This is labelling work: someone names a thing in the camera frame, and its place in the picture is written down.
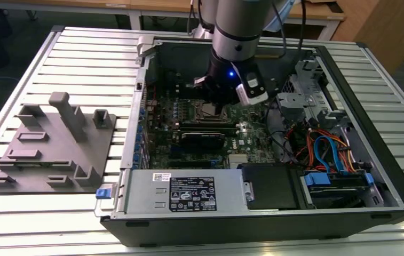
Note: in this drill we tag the black PC case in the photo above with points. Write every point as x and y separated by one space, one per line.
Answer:
222 232

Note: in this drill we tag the metal drive cage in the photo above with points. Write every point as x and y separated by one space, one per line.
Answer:
291 102

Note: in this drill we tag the wooden desk white frame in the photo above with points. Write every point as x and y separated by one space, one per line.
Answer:
316 12

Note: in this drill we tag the silver CPU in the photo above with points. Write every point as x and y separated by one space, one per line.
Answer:
209 110

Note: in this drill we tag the blue plastic latch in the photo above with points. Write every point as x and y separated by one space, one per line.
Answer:
102 193

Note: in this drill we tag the green motherboard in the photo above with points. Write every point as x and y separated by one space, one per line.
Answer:
255 133

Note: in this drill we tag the small silver heat sink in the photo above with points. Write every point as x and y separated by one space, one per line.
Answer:
238 158

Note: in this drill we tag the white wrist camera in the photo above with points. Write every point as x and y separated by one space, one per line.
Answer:
253 88

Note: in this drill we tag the grey parts rack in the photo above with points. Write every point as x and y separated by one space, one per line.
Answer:
55 149

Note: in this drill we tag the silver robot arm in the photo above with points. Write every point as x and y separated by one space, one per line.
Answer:
237 32

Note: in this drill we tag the blue disk carrier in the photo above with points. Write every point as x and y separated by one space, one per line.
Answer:
317 178

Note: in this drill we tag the black plastic shroud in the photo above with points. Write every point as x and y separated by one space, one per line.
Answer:
273 186

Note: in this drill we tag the black graphics card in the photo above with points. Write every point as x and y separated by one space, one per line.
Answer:
201 141

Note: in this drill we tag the CPU socket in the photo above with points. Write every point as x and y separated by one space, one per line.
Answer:
196 120

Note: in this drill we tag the silver power supply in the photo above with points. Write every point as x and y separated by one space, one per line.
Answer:
141 192

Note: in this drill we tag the wooden cabinet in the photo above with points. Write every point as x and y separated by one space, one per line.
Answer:
383 26

